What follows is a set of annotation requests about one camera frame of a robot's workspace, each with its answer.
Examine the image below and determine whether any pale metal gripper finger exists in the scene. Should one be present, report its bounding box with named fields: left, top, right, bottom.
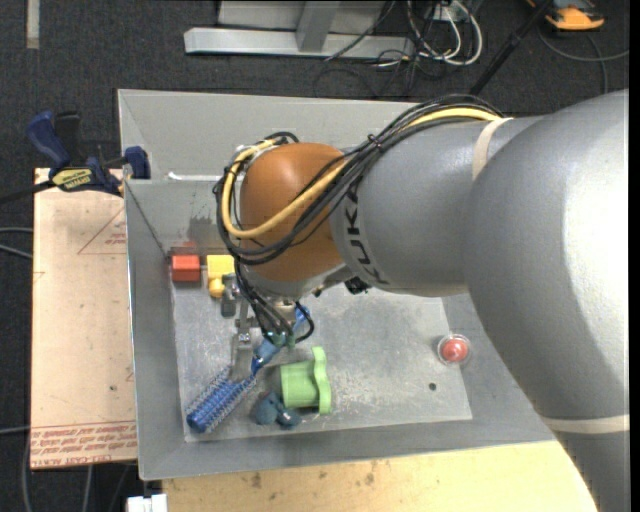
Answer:
left=228, top=331, right=253, bottom=382
left=221, top=273, right=237, bottom=318

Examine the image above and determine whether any yellow plastic toy piece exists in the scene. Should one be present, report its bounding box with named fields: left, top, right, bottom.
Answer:
left=205, top=254, right=237, bottom=300

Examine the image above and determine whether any red block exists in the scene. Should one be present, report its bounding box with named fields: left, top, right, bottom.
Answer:
left=169, top=253, right=202, bottom=284

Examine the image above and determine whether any blue bristle hair brush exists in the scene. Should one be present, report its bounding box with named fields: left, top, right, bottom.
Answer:
left=185, top=304, right=314, bottom=434

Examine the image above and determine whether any blue-grey toy animal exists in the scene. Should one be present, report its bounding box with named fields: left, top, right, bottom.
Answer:
left=254, top=391, right=304, bottom=431

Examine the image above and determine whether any green plastic toy piece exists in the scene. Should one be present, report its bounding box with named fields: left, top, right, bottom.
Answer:
left=278, top=345, right=333, bottom=416

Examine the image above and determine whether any grey metal bin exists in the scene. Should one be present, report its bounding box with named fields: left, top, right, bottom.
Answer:
left=117, top=88, right=556, bottom=482

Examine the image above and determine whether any brown cardboard board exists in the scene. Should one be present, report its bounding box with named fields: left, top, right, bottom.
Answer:
left=29, top=167, right=139, bottom=471

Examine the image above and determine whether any red ball in clear case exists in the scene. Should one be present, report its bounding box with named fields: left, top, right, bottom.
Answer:
left=436, top=333, right=473, bottom=368

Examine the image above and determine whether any black cylinder on white bracket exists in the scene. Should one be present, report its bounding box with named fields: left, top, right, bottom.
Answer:
left=319, top=275, right=372, bottom=297

